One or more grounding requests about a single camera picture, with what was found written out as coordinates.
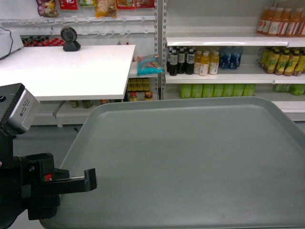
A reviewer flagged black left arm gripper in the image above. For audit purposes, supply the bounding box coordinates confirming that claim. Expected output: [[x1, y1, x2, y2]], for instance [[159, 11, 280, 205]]
[[0, 83, 97, 229]]

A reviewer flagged grey rectangular serving tray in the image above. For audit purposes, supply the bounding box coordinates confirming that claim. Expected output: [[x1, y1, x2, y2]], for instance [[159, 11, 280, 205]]
[[41, 97, 305, 229]]

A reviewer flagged white checkout counter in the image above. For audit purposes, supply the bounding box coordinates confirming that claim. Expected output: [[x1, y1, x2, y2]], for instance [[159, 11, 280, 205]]
[[0, 45, 135, 101]]

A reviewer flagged teal snack packet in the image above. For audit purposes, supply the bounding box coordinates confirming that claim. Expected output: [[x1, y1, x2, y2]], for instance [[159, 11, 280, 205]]
[[137, 54, 164, 75]]

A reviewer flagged black barcode scanner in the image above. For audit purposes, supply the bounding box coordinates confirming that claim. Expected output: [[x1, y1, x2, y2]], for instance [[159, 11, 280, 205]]
[[61, 27, 81, 52]]

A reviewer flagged white cash register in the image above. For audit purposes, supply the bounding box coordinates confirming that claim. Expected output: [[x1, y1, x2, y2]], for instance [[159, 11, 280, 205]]
[[0, 27, 23, 60]]

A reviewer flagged yellow snack bag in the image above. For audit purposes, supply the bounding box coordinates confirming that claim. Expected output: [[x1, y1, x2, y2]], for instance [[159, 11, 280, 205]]
[[95, 0, 117, 18]]

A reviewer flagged purple snack bag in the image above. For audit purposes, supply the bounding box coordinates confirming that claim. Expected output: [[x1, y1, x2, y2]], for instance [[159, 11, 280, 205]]
[[36, 0, 59, 18]]

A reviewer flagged red snack bag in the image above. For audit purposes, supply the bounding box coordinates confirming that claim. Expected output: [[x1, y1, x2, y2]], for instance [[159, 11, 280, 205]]
[[59, 0, 78, 10]]

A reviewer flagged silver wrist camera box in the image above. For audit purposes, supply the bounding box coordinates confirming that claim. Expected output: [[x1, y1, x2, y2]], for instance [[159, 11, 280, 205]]
[[6, 89, 40, 135]]

